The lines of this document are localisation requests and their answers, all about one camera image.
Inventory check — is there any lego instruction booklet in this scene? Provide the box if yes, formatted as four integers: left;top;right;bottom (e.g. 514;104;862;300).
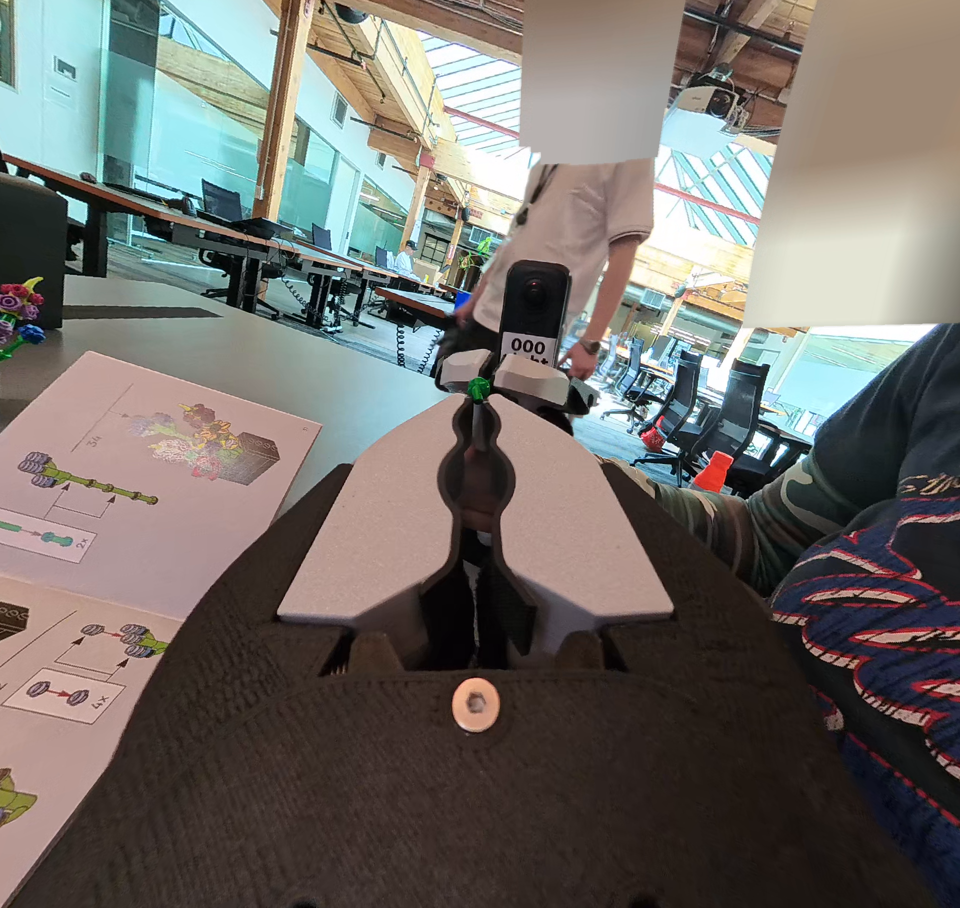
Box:
0;350;324;897

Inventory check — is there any wooden post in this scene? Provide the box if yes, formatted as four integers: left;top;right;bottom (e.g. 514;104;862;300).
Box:
252;0;319;222

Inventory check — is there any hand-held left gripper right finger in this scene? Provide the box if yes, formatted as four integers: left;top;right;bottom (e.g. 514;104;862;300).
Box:
483;395;675;662

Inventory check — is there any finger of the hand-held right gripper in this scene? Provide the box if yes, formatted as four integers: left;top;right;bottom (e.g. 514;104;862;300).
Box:
492;362;573;411
440;349;496;395

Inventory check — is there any lego flower bouquet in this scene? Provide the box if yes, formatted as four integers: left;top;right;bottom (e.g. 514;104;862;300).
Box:
0;281;46;363

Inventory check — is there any large black block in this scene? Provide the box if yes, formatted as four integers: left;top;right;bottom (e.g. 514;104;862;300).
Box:
0;173;69;288

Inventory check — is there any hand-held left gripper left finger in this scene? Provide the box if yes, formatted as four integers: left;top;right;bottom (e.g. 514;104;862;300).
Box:
278;394;475;666

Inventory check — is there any ceiling mounted device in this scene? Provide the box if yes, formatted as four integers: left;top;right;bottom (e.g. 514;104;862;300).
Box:
671;68;751;132

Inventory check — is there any long wooden desk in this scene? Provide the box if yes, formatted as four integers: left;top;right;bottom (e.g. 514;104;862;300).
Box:
0;154;384;317

